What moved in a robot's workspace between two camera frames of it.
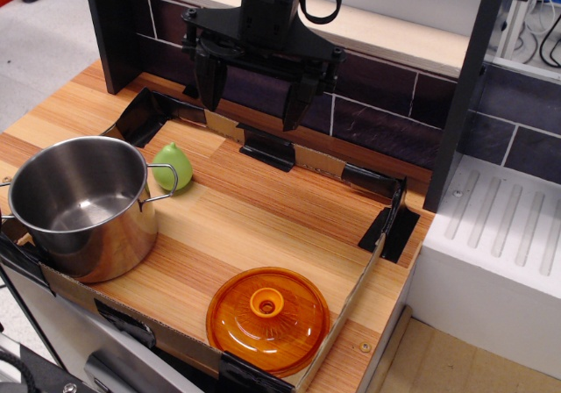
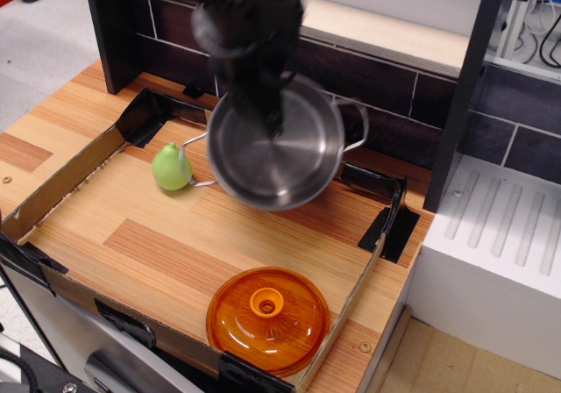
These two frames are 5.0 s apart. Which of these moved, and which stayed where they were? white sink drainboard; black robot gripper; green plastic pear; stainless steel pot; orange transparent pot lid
Moved: black robot gripper; stainless steel pot
Stayed: green plastic pear; orange transparent pot lid; white sink drainboard
